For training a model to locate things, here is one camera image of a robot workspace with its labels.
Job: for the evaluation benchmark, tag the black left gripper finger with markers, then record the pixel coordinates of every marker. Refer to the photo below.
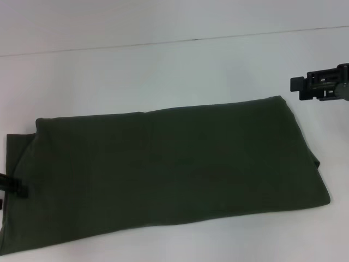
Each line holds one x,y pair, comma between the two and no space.
1,204
16,187

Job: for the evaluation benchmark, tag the dark green FREE t-shirt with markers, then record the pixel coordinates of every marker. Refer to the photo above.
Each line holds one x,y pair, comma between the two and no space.
163,163

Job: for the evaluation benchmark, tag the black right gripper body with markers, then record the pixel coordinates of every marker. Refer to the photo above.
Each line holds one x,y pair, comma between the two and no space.
343,82

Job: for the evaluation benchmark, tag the right gripper label-side finger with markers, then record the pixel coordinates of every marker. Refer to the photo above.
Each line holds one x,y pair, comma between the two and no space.
316,86

